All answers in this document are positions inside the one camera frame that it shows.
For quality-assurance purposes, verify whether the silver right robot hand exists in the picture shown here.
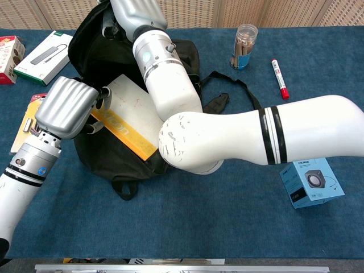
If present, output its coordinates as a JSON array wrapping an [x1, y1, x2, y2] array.
[[101, 0, 168, 40]]

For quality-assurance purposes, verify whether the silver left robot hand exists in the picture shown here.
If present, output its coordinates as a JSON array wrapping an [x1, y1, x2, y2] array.
[[34, 76, 112, 140]]

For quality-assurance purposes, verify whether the black fabric backpack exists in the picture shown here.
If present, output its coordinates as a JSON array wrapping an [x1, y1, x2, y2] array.
[[67, 1, 262, 201]]

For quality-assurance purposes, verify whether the white and yellow book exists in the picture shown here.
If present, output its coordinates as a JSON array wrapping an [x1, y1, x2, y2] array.
[[90, 74, 164, 162]]

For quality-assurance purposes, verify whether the yellow razor blister pack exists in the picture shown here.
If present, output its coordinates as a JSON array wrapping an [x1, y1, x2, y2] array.
[[10, 93, 49, 154]]

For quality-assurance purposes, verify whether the white USB hub box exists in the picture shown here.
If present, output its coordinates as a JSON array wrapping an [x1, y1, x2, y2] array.
[[13, 30, 73, 87]]

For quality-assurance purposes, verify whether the red cookie box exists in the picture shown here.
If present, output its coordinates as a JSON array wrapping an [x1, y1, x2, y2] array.
[[0, 35, 26, 85]]

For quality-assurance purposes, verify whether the clear jar of wooden pencils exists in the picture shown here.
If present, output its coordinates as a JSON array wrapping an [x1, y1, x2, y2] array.
[[229, 24, 259, 71]]

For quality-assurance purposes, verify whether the woven beige folding screen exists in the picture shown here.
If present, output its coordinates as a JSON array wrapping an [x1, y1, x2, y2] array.
[[0, 0, 364, 30]]

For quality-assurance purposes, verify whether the red and white marker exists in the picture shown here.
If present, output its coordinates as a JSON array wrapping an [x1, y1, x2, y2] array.
[[271, 59, 291, 101]]

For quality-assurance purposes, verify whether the blue felt table cover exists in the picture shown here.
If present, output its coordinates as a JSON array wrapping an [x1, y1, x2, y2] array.
[[0, 26, 364, 259]]

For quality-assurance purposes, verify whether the light blue speaker box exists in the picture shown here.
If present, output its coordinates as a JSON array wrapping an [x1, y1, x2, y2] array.
[[279, 158, 346, 210]]

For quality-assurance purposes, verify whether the aluminium frame rail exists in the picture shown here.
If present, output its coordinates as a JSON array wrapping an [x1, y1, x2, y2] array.
[[34, 263, 330, 273]]

